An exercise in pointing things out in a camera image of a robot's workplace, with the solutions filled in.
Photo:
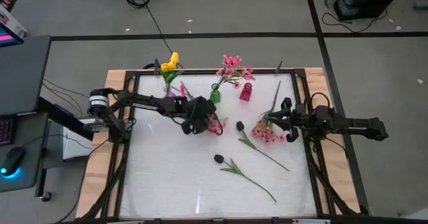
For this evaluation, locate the black tulip stem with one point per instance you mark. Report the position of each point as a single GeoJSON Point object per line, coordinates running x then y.
{"type": "Point", "coordinates": [218, 158]}

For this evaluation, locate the black caster wheel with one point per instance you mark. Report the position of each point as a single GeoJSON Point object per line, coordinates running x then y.
{"type": "Point", "coordinates": [46, 196]}

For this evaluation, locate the grey frame post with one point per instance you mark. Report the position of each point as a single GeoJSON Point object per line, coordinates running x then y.
{"type": "Point", "coordinates": [279, 67]}
{"type": "Point", "coordinates": [156, 67]}

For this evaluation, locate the backlit keyboard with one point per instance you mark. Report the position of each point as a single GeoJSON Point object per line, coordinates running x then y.
{"type": "Point", "coordinates": [5, 132]}

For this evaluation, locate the red glass vase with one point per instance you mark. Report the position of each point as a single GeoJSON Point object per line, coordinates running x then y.
{"type": "Point", "coordinates": [246, 93]}

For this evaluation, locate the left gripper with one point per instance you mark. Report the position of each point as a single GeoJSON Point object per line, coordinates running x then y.
{"type": "Point", "coordinates": [199, 107]}

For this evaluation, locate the green glass vase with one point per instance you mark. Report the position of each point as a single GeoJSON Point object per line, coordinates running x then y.
{"type": "Point", "coordinates": [215, 96]}

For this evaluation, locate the desk computer monitor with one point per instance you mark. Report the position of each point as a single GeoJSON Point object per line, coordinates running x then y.
{"type": "Point", "coordinates": [6, 36]}

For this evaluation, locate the black computer mouse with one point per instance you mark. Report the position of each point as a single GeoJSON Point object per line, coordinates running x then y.
{"type": "Point", "coordinates": [13, 160]}

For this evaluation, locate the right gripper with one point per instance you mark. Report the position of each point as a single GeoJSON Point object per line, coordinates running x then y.
{"type": "Point", "coordinates": [301, 120]}

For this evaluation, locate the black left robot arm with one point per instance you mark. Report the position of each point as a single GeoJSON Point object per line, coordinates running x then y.
{"type": "Point", "coordinates": [143, 102]}

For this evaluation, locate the black metal table frame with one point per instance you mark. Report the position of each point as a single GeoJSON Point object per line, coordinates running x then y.
{"type": "Point", "coordinates": [313, 184]}

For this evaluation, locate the white cardboard box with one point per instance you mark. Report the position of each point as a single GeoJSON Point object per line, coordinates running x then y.
{"type": "Point", "coordinates": [15, 21]}

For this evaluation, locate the pink artificial flower bunch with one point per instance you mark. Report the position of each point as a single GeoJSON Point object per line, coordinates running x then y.
{"type": "Point", "coordinates": [214, 127]}
{"type": "Point", "coordinates": [230, 63]}
{"type": "Point", "coordinates": [264, 132]}

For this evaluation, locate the grey desk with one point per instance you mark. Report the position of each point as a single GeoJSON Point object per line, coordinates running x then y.
{"type": "Point", "coordinates": [23, 70]}

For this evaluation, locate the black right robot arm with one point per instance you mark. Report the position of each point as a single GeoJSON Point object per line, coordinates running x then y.
{"type": "Point", "coordinates": [361, 127]}

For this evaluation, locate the grey floor object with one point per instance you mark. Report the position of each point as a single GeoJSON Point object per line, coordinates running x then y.
{"type": "Point", "coordinates": [422, 5]}

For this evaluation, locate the purple glass vase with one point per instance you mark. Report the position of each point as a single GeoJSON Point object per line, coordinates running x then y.
{"type": "Point", "coordinates": [168, 93]}

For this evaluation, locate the yellow artificial tulip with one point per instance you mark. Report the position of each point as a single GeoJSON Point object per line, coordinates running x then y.
{"type": "Point", "coordinates": [164, 67]}
{"type": "Point", "coordinates": [174, 57]}
{"type": "Point", "coordinates": [171, 65]}

